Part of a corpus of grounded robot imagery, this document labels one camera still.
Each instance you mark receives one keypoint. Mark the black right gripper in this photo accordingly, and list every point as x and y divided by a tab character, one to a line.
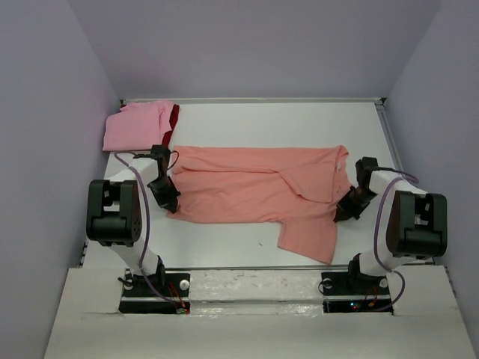
345	211

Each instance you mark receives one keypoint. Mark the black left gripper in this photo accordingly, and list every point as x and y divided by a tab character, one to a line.
168	202

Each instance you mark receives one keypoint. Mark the salmon orange t-shirt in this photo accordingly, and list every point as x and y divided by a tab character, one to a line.
298	188

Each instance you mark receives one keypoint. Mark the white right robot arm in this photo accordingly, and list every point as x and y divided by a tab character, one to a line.
411	224

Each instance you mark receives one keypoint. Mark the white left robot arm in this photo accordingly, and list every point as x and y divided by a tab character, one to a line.
118	211

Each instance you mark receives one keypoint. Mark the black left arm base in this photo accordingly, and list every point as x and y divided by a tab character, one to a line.
171	298

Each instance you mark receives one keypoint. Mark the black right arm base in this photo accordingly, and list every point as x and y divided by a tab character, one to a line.
342	294

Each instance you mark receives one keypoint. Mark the folded pink t-shirt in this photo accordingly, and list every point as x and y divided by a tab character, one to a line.
112	133

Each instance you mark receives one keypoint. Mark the white foam front panel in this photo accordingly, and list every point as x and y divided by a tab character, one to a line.
259	314

